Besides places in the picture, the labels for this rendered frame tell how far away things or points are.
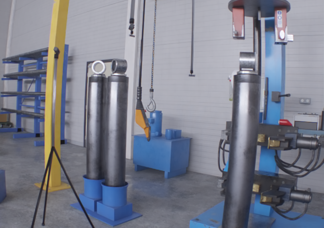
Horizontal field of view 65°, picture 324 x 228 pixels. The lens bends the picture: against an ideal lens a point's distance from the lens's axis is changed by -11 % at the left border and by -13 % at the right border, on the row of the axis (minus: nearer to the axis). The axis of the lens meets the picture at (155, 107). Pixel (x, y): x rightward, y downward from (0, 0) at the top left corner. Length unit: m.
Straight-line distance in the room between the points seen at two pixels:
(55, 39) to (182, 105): 2.61
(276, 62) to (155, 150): 2.64
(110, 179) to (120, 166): 0.17
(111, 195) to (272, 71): 2.02
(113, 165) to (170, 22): 3.50
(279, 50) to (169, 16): 3.22
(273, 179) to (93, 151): 1.85
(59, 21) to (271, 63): 2.69
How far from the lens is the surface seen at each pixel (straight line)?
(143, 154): 4.93
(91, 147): 3.12
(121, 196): 2.99
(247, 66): 2.18
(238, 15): 2.62
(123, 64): 2.89
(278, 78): 2.90
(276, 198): 2.43
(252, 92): 2.13
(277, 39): 2.56
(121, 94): 2.83
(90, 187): 3.20
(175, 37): 5.53
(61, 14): 4.01
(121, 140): 2.87
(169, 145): 4.57
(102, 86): 3.08
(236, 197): 2.23
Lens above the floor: 1.25
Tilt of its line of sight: 2 degrees down
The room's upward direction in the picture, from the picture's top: 3 degrees clockwise
